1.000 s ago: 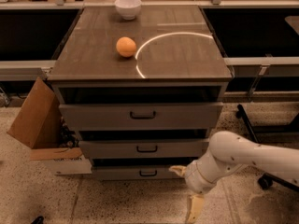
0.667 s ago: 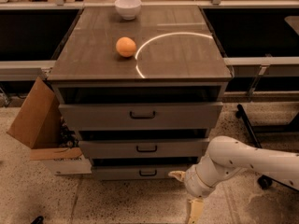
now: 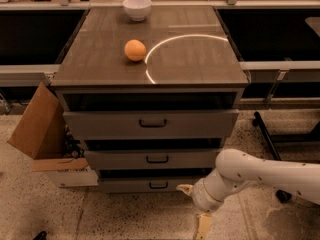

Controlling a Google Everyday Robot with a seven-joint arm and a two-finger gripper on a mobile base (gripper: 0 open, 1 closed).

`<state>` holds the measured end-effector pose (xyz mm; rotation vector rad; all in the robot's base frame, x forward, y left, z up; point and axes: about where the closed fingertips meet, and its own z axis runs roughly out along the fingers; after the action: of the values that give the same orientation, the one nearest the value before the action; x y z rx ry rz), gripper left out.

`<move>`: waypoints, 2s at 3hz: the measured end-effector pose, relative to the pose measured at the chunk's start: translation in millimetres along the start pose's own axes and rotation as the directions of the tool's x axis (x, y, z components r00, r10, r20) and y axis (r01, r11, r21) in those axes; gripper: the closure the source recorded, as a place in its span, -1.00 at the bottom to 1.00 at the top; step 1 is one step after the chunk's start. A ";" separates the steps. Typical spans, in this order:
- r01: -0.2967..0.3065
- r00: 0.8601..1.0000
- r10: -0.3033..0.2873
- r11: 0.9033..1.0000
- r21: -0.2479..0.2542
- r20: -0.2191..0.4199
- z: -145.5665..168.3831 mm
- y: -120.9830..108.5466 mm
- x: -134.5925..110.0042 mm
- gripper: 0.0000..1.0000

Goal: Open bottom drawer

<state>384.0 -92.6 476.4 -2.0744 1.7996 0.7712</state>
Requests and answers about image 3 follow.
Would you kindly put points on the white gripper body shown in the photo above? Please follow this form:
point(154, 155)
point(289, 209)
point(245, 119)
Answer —
point(201, 194)

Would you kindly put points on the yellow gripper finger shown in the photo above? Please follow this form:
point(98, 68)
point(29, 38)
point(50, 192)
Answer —
point(185, 188)
point(203, 224)

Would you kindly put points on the grey bottom drawer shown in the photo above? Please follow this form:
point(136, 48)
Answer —
point(144, 185)

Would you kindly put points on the grey drawer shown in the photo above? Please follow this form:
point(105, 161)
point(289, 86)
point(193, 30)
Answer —
point(151, 159)
point(124, 125)
point(144, 185)

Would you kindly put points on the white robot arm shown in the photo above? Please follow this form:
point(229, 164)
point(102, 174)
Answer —
point(235, 170)

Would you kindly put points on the grey top drawer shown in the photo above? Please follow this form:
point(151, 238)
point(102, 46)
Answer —
point(124, 125)

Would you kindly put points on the grey middle drawer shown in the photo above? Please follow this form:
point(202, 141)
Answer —
point(151, 159)

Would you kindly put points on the grey drawer cabinet wooden top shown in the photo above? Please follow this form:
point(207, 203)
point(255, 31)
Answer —
point(189, 65)

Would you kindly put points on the open cardboard box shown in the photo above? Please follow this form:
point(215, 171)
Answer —
point(41, 134)

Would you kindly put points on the orange fruit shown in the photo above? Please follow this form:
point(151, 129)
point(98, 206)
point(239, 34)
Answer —
point(135, 50)

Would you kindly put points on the black object on floor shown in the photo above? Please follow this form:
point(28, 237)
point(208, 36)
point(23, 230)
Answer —
point(41, 236)

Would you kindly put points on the white ceramic bowl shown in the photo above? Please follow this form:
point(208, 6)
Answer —
point(137, 10)

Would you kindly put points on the metal table bracket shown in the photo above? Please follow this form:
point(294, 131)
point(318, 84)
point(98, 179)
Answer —
point(281, 74)

